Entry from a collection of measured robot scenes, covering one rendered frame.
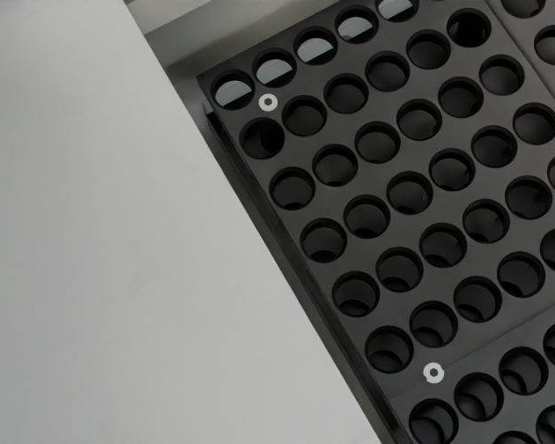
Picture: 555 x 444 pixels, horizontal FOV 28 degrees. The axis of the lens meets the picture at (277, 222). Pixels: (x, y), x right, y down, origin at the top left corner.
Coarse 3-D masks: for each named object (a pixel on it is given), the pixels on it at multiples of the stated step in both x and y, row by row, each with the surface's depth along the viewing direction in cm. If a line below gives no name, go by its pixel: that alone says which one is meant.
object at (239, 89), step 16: (400, 0) 39; (384, 16) 39; (352, 32) 39; (304, 48) 39; (320, 48) 39; (272, 64) 39; (288, 64) 39; (224, 96) 38; (240, 96) 38; (208, 112) 38
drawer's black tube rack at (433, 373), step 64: (512, 0) 37; (384, 64) 36; (448, 64) 33; (512, 64) 33; (256, 128) 33; (320, 128) 32; (384, 128) 32; (448, 128) 32; (512, 128) 32; (256, 192) 35; (320, 192) 32; (384, 192) 32; (448, 192) 32; (512, 192) 34; (320, 256) 35; (384, 256) 31; (448, 256) 34; (512, 256) 31; (384, 320) 30; (448, 320) 34; (512, 320) 30; (384, 384) 30; (448, 384) 30; (512, 384) 33
